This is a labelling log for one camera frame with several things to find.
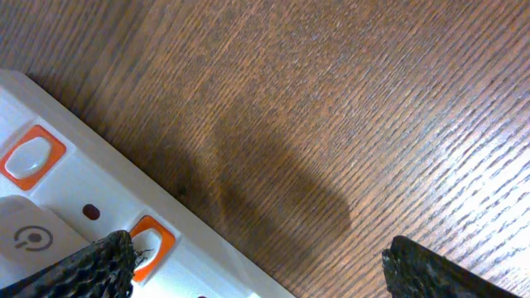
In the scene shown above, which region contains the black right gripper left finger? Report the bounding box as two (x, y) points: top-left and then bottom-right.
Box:
(1, 230), (137, 298)

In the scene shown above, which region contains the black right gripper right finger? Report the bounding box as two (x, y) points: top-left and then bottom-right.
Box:
(382, 236), (517, 298)

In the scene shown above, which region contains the white USB charger plug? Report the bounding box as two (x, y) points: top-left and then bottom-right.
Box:
(1, 195), (89, 288)

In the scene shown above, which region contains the white power strip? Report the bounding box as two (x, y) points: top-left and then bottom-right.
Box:
(1, 70), (288, 297)

